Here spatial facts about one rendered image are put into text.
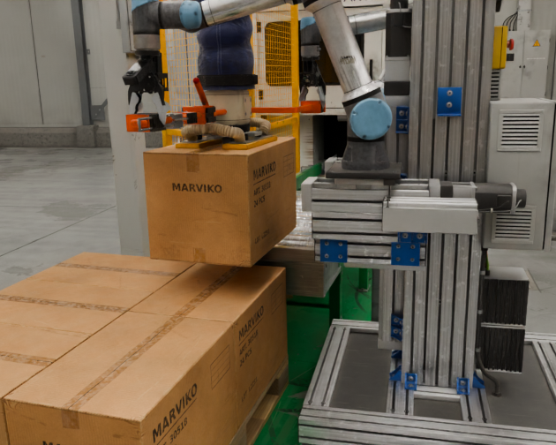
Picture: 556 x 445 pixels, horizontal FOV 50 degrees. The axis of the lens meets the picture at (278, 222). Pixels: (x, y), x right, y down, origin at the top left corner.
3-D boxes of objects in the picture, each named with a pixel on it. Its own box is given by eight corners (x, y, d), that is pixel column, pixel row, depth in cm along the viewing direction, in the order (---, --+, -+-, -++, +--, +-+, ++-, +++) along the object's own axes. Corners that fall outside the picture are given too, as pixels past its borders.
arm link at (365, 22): (460, 19, 217) (327, 45, 223) (454, 22, 228) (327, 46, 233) (456, -14, 215) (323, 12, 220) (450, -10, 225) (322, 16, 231)
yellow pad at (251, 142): (255, 139, 247) (254, 128, 246) (277, 140, 244) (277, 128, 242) (221, 149, 216) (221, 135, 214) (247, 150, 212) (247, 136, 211)
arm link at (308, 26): (320, 15, 234) (299, 16, 234) (321, 44, 236) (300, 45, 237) (320, 17, 241) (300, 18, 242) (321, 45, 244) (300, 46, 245)
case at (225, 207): (214, 222, 277) (210, 135, 267) (296, 227, 265) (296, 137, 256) (149, 259, 221) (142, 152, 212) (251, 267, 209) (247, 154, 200)
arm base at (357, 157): (390, 163, 194) (391, 133, 192) (388, 170, 180) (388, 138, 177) (344, 163, 197) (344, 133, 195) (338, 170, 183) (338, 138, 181)
